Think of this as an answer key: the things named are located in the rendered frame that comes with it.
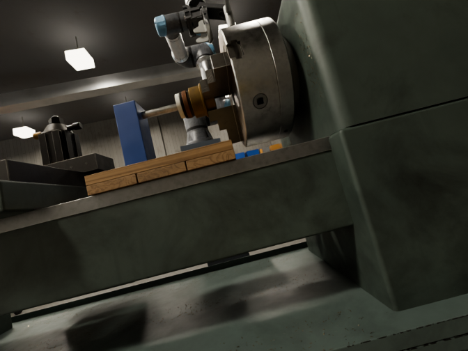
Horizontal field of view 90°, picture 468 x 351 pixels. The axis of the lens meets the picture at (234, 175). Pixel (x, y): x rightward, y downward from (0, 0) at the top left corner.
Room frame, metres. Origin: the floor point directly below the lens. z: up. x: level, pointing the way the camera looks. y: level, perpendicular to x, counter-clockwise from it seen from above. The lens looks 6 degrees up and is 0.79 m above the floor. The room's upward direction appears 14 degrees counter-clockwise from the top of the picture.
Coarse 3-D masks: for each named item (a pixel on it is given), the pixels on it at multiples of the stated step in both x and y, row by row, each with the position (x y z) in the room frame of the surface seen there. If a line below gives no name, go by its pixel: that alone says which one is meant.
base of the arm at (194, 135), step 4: (192, 128) 1.15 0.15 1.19; (196, 128) 1.15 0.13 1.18; (200, 128) 1.15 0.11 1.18; (204, 128) 1.17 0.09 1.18; (188, 132) 1.17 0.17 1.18; (192, 132) 1.15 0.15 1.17; (196, 132) 1.15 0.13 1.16; (200, 132) 1.15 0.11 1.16; (204, 132) 1.16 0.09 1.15; (208, 132) 1.18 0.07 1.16; (188, 136) 1.17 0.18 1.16; (192, 136) 1.15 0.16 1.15; (196, 136) 1.14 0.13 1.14; (200, 136) 1.14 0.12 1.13; (204, 136) 1.14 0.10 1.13; (208, 136) 1.17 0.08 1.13; (188, 140) 1.16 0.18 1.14; (192, 140) 1.14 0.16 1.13; (196, 140) 1.13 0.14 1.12; (200, 140) 1.13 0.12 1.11; (204, 140) 1.14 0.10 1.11; (188, 144) 1.16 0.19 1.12
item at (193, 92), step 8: (192, 88) 0.60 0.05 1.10; (200, 88) 0.59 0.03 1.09; (184, 96) 0.59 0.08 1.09; (192, 96) 0.59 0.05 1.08; (200, 96) 0.59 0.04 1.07; (184, 104) 0.60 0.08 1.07; (192, 104) 0.60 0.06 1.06; (200, 104) 0.60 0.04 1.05; (208, 104) 0.61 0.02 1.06; (216, 104) 0.62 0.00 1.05; (184, 112) 0.61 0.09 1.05; (192, 112) 0.62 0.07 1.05; (200, 112) 0.61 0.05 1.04
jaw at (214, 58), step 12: (228, 48) 0.49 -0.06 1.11; (240, 48) 0.49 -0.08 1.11; (216, 60) 0.50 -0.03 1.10; (228, 60) 0.50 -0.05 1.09; (216, 72) 0.51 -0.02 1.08; (228, 72) 0.52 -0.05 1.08; (204, 84) 0.57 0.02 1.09; (216, 84) 0.55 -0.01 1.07; (228, 84) 0.56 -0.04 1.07; (204, 96) 0.58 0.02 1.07
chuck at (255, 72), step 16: (224, 32) 0.50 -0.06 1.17; (240, 32) 0.49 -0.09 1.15; (256, 32) 0.49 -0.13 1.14; (224, 48) 0.53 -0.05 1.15; (256, 48) 0.48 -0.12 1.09; (240, 64) 0.48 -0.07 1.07; (256, 64) 0.48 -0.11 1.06; (272, 64) 0.48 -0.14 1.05; (240, 80) 0.48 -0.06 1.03; (256, 80) 0.49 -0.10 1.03; (272, 80) 0.49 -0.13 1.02; (240, 96) 0.49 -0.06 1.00; (272, 96) 0.50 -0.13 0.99; (240, 112) 0.55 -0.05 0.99; (256, 112) 0.52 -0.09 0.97; (272, 112) 0.53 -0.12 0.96; (256, 128) 0.56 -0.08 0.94; (272, 128) 0.57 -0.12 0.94; (256, 144) 0.65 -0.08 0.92
